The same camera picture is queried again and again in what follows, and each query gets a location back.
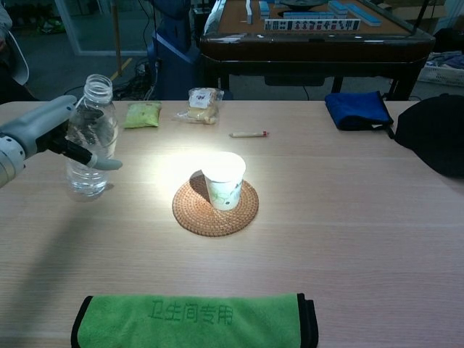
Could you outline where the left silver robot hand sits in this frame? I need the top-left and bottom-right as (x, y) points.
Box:
(0, 94), (123, 171)

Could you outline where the transparent plastic bottle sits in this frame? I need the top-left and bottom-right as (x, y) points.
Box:
(65, 74), (120, 202)

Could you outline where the white paper cup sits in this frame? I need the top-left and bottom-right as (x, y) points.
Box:
(201, 151), (247, 212)

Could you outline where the white chair shell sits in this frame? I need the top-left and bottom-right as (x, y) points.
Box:
(0, 27), (30, 86)

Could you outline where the green snack packet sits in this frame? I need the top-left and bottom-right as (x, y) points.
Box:
(122, 101), (162, 130)

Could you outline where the wooden pole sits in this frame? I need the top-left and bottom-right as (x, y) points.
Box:
(112, 0), (123, 77)

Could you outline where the blue chair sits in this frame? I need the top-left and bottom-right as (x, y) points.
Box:
(146, 0), (204, 101)

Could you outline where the clear biscuit bag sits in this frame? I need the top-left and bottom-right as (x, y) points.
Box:
(172, 87), (225, 126)

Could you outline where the round woven coaster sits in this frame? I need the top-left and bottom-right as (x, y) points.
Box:
(172, 178), (260, 239)

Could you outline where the beige stick with red tip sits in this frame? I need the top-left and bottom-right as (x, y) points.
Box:
(228, 130), (269, 138)

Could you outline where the green microfiber cloth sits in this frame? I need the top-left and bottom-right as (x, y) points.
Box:
(70, 292), (320, 348)

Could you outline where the dark wooden mahjong table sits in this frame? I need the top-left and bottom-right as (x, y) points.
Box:
(199, 0), (436, 102)

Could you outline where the row of face-up mahjong tiles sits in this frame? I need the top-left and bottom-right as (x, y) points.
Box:
(264, 18), (362, 32)

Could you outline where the blue folded cloth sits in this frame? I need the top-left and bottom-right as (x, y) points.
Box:
(324, 90), (395, 131)

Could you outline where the row of blue-backed mahjong tiles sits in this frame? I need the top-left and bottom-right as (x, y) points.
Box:
(328, 0), (382, 28)

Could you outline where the black baseball cap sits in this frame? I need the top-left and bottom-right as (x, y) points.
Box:
(394, 94), (464, 178)

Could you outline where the white plastic basket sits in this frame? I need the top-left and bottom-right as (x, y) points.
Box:
(416, 61), (464, 86)

